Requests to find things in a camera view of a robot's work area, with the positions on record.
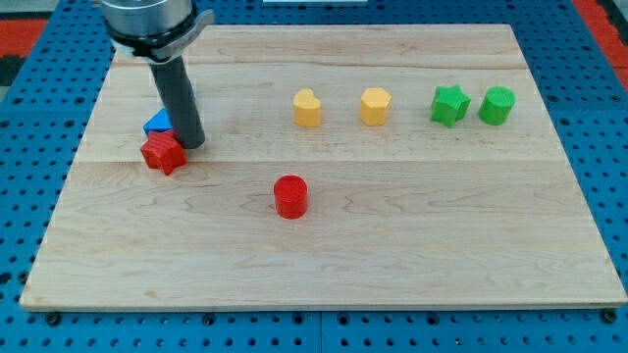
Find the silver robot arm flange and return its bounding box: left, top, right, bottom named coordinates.
left=98, top=0, right=215, bottom=65

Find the green star block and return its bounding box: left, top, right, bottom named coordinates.
left=431, top=85, right=471, bottom=128

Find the red star block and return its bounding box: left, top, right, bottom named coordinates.
left=140, top=129, right=187, bottom=176

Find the red cylinder block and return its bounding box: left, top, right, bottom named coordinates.
left=273, top=175, right=308, bottom=219

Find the light wooden board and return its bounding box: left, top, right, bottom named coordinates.
left=20, top=25, right=627, bottom=312

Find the yellow heart block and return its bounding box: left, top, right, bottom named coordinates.
left=292, top=88, right=322, bottom=127

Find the yellow hexagon block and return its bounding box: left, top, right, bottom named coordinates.
left=359, top=87, right=392, bottom=126

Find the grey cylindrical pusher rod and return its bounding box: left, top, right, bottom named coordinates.
left=150, top=57, right=205, bottom=149

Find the blue block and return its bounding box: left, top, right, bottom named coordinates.
left=142, top=108, right=173, bottom=136

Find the green cylinder block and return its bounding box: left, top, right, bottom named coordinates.
left=478, top=86, right=516, bottom=126

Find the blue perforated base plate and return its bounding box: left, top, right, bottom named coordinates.
left=1, top=1, right=627, bottom=352

